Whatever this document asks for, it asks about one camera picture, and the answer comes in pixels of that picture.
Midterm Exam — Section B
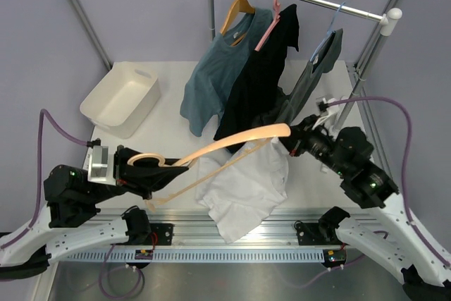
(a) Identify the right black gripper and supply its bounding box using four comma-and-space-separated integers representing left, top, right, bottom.
271, 113, 348, 176

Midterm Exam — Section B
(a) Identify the teal t shirt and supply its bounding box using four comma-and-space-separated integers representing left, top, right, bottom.
180, 8, 273, 137

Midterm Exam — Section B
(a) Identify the black t shirt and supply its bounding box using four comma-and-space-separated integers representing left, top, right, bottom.
214, 4, 299, 141

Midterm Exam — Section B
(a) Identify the metal clothes rack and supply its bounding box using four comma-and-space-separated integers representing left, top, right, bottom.
208, 0, 402, 99

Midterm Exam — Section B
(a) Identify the slotted cable duct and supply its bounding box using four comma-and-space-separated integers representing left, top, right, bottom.
63, 247, 325, 263

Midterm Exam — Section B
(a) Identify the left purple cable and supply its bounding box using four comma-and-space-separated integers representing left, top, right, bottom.
0, 109, 145, 298

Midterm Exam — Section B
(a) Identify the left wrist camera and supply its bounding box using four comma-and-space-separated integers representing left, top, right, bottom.
87, 145, 116, 186

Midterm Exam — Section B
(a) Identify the white t shirt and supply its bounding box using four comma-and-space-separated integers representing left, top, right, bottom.
195, 138, 290, 244

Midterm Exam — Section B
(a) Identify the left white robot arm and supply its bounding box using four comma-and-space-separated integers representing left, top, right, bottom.
1, 146, 189, 281

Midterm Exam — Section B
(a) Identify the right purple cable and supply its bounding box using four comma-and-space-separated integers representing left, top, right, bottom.
281, 95, 451, 288

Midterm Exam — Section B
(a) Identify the white plastic bin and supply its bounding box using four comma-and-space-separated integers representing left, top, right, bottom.
80, 61, 161, 139

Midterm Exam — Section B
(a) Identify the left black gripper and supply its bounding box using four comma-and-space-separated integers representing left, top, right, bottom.
85, 145, 190, 205

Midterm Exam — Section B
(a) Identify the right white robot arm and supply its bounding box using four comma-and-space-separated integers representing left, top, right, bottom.
280, 115, 450, 300

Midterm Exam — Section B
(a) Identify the dark grey t shirt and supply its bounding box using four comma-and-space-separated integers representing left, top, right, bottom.
245, 28, 345, 133

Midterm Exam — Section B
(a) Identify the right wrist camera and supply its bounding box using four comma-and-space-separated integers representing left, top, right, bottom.
313, 97, 344, 129

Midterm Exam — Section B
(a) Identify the purple cable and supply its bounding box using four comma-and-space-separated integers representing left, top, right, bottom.
281, 95, 451, 288
0, 109, 145, 298

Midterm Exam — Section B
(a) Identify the pink plastic hanger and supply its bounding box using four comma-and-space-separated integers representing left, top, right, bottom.
254, 0, 289, 51

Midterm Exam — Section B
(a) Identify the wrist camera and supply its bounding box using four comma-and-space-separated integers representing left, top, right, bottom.
87, 145, 116, 186
313, 97, 344, 129

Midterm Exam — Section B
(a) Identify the wooden hanger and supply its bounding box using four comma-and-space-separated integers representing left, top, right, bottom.
219, 0, 255, 36

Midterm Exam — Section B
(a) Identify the blue plastic hanger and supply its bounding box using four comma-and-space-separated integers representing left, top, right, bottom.
309, 1, 346, 64

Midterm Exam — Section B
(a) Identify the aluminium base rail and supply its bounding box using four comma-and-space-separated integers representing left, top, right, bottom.
147, 207, 329, 246

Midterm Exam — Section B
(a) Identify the beige plastic hanger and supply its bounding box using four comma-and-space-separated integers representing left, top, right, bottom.
145, 123, 291, 212

